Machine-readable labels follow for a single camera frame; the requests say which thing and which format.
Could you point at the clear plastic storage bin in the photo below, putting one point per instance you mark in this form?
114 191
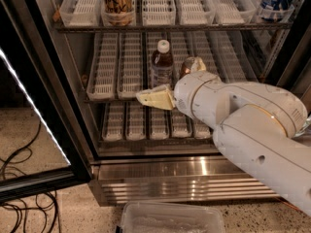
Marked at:
155 217

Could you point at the stainless steel fridge cabinet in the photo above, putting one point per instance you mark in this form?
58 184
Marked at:
120 66

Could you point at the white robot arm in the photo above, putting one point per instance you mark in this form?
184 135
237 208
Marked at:
253 125

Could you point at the top wire shelf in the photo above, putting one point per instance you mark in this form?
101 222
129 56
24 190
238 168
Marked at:
60 27

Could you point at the gold beverage can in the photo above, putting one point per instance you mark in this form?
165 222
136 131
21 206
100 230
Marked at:
186 67

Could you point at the open fridge glass door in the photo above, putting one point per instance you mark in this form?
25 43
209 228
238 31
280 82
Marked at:
48 67

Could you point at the tea bottle with white cap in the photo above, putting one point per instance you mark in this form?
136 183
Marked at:
162 64

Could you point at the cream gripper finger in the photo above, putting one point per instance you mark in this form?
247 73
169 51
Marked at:
160 97
197 64

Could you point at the brown patterned tall can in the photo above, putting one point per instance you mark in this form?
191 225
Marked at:
117 12

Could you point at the middle wire shelf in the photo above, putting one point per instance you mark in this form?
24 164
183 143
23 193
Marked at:
106 100

